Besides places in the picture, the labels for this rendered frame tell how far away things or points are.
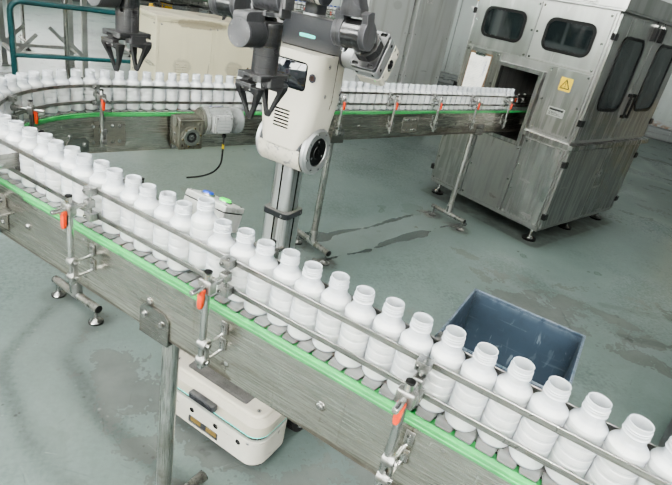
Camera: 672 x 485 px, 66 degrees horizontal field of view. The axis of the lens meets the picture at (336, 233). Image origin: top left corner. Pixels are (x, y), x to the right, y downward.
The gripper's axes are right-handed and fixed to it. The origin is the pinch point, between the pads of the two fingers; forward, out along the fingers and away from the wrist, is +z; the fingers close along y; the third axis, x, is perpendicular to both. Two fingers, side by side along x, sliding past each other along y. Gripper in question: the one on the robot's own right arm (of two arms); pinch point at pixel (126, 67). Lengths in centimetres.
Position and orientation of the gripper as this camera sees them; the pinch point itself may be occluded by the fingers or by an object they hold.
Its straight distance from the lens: 152.0
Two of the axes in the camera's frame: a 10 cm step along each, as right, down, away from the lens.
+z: -1.8, 8.9, 4.2
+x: 8.4, 3.6, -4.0
